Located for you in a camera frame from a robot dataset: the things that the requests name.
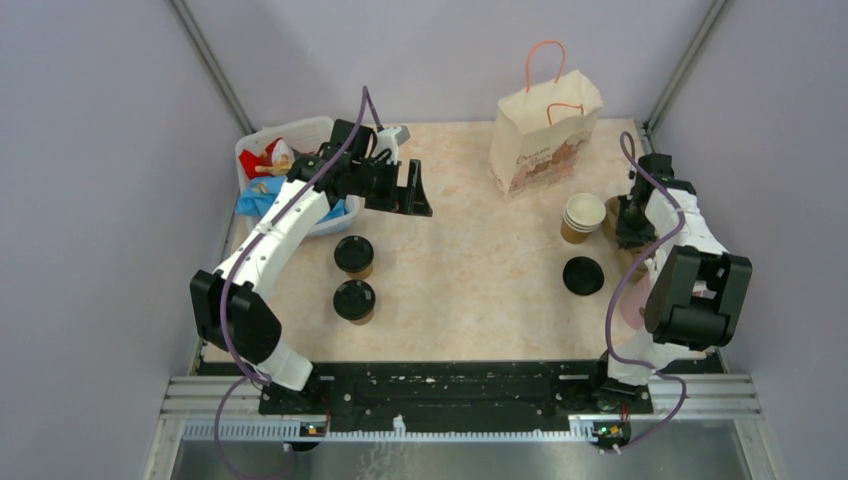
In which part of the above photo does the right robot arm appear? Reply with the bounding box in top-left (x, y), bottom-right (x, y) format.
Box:
top-left (586, 154), bottom-right (753, 412)

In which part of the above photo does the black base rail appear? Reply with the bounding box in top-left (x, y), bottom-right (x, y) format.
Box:
top-left (259, 360), bottom-right (654, 434)

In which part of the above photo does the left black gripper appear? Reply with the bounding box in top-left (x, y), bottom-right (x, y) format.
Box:
top-left (350, 156), bottom-right (431, 216)

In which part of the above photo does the brown paper cup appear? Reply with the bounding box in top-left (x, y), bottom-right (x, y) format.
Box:
top-left (349, 309), bottom-right (375, 326)
top-left (345, 261), bottom-right (374, 280)

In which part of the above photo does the cardboard cup carrier stack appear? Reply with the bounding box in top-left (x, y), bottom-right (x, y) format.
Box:
top-left (601, 195), bottom-right (657, 273)

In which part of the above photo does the pink holder cup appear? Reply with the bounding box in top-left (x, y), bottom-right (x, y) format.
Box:
top-left (619, 274), bottom-right (652, 330)

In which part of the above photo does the paper takeout bag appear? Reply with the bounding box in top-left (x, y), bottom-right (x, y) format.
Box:
top-left (487, 40), bottom-right (604, 201)

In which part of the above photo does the black lid stack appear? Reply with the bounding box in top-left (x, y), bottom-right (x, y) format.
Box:
top-left (562, 256), bottom-right (605, 296)

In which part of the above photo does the stack of paper cups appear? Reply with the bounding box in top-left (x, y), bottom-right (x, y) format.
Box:
top-left (560, 193), bottom-right (606, 244)

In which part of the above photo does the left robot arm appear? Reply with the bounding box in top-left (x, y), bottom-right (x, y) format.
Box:
top-left (190, 120), bottom-right (433, 414)

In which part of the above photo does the red snack bag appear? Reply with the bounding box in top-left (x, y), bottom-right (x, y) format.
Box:
top-left (238, 137), bottom-right (295, 180)

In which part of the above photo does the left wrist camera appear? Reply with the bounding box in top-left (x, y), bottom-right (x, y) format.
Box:
top-left (375, 125), bottom-right (411, 165)

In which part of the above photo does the black cup lid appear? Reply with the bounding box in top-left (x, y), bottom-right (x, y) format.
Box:
top-left (332, 280), bottom-right (376, 322)
top-left (333, 235), bottom-right (375, 272)

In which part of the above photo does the blue snack bag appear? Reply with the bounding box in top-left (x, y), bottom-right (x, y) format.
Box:
top-left (236, 175), bottom-right (348, 223)

